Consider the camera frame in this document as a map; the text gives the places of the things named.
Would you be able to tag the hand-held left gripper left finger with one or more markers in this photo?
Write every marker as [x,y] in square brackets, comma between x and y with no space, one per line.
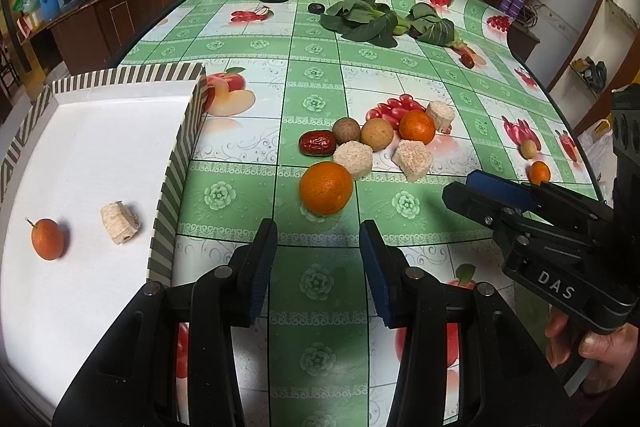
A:
[260,277]

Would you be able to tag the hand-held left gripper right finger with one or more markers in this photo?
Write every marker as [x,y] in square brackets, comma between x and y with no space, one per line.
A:
[377,277]

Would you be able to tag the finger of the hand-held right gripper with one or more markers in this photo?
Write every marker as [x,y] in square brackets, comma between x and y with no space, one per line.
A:
[470,202]
[500,189]

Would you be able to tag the puffed rice cake piece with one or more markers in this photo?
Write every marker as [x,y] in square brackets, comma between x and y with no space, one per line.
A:
[356,159]
[119,223]
[441,114]
[412,159]

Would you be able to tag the medium orange mandarin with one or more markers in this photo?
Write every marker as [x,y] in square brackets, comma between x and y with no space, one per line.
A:
[417,127]

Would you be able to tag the large orange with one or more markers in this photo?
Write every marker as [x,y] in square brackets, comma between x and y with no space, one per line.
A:
[326,188]

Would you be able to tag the light brown longan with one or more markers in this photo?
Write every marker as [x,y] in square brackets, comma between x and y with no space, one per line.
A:
[376,134]

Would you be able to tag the red date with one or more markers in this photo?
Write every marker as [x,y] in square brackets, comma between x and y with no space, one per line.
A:
[316,143]

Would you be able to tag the white tray with striped rim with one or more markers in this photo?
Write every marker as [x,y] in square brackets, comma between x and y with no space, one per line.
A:
[100,147]

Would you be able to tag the person's right hand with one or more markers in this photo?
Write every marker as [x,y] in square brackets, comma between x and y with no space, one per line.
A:
[607,344]

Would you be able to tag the small orange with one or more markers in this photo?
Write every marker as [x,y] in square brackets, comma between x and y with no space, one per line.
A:
[540,172]

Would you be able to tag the white plastic bag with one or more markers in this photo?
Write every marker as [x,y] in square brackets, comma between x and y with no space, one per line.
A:
[595,157]

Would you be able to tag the dark brown longan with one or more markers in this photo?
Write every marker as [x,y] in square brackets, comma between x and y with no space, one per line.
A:
[346,130]

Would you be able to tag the purple bottle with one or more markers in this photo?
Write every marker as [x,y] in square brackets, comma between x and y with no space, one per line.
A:
[507,1]
[519,4]

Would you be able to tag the green fruit print tablecloth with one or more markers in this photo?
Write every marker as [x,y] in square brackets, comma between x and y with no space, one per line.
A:
[320,72]

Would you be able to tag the small stemmed orange kumquat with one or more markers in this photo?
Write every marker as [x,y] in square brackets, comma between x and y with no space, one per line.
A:
[47,239]

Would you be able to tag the small dark round object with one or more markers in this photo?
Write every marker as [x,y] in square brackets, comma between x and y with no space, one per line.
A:
[315,8]

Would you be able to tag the wooden cabinet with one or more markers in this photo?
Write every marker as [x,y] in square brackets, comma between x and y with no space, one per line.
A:
[125,14]

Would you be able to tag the red and white box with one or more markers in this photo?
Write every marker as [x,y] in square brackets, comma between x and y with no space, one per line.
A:
[30,24]

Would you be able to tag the green and white packet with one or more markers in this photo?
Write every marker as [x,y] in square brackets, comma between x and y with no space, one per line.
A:
[26,2]

